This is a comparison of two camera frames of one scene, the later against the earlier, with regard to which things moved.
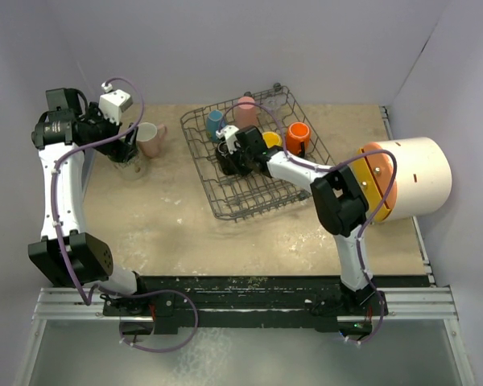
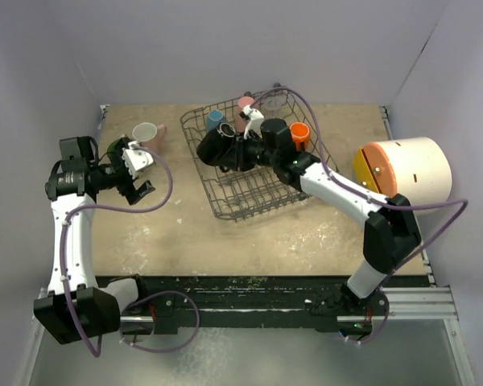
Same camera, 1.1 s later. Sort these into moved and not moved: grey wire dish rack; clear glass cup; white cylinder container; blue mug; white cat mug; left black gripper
Moved: left black gripper; white cat mug
Not moved: clear glass cup; white cylinder container; blue mug; grey wire dish rack
